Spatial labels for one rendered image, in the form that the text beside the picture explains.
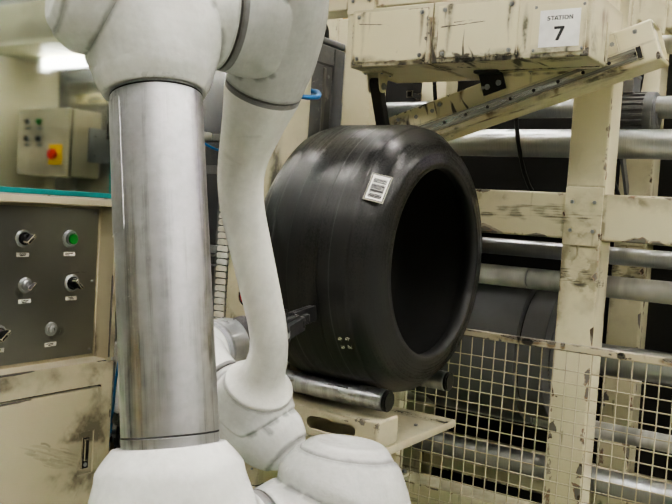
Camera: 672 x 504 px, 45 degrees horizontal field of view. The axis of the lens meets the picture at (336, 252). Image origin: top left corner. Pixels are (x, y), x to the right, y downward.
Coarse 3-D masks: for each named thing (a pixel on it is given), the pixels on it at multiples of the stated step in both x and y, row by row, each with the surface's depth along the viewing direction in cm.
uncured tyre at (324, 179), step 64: (384, 128) 168; (320, 192) 158; (448, 192) 195; (320, 256) 154; (384, 256) 154; (448, 256) 201; (320, 320) 157; (384, 320) 156; (448, 320) 195; (384, 384) 166
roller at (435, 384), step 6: (438, 372) 187; (444, 372) 186; (450, 372) 187; (432, 378) 186; (438, 378) 186; (444, 378) 185; (450, 378) 186; (426, 384) 188; (432, 384) 187; (438, 384) 186; (444, 384) 185; (450, 384) 187; (444, 390) 187
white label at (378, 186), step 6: (372, 174) 155; (378, 174) 155; (372, 180) 154; (378, 180) 154; (384, 180) 154; (390, 180) 154; (372, 186) 154; (378, 186) 153; (384, 186) 153; (366, 192) 153; (372, 192) 153; (378, 192) 153; (384, 192) 153; (366, 198) 153; (372, 198) 152; (378, 198) 152; (384, 198) 152
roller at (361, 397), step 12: (288, 372) 176; (300, 372) 175; (300, 384) 172; (312, 384) 171; (324, 384) 169; (336, 384) 168; (348, 384) 167; (360, 384) 167; (324, 396) 170; (336, 396) 168; (348, 396) 166; (360, 396) 164; (372, 396) 163; (384, 396) 162; (372, 408) 164; (384, 408) 162
